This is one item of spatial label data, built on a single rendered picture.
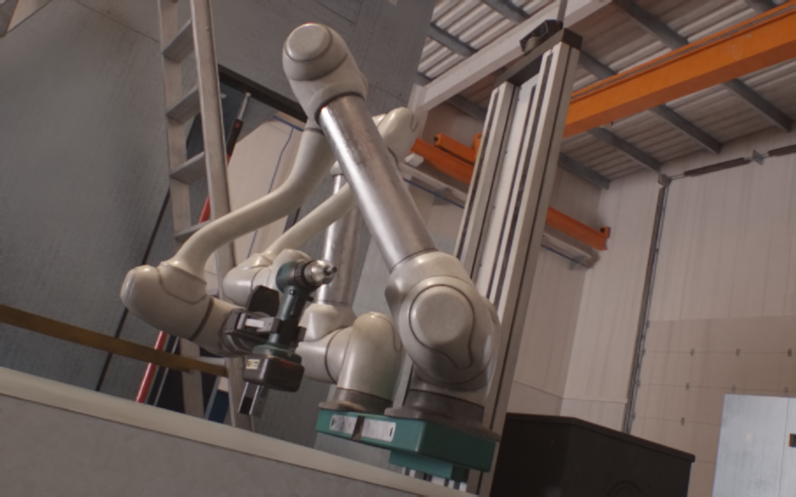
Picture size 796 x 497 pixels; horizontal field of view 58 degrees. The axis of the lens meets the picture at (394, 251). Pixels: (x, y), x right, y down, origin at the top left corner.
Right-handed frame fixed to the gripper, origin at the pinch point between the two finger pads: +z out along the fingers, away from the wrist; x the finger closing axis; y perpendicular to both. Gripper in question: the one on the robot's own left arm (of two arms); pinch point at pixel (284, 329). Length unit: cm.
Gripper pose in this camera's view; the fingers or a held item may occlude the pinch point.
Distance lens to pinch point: 129.2
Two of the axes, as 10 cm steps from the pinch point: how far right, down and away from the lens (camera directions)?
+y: -2.5, 9.3, -2.7
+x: -8.2, -3.5, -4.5
